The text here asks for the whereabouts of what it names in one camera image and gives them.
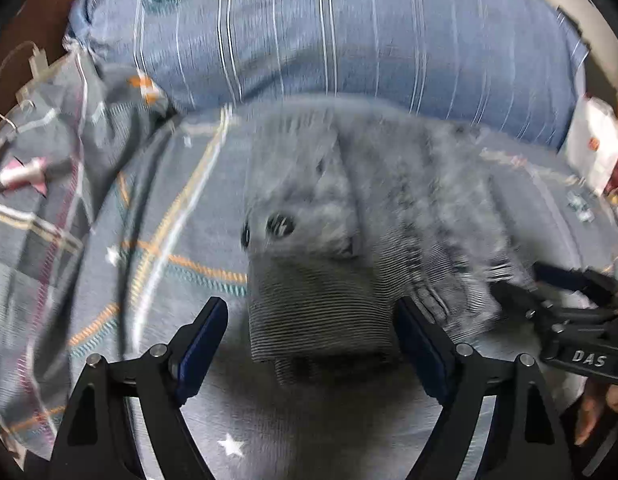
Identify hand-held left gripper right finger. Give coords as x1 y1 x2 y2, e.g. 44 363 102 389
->
393 296 576 480

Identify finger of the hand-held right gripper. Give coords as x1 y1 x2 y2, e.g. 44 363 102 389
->
489 280 565 333
533 261 618 311

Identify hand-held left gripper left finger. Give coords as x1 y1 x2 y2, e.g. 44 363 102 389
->
49 296 230 480

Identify grey pants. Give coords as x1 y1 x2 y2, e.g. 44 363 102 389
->
239 97 540 387

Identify person's right hand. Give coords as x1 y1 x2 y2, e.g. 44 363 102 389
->
573 379 618 447

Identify white packet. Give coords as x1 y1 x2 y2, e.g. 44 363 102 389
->
559 95 618 197

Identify grey star-print bedsheet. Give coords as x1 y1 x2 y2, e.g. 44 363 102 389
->
0 105 618 480

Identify pink small object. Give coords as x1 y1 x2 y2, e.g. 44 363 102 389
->
0 156 50 195

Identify blue striped pillow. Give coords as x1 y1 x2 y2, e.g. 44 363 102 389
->
64 0 591 150

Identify brown wooden headboard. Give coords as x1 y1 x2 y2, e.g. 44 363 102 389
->
0 0 110 121

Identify beige bed frame rim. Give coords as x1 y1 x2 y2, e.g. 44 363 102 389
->
482 0 618 107

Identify white cable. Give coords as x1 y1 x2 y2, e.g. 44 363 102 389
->
0 41 56 133

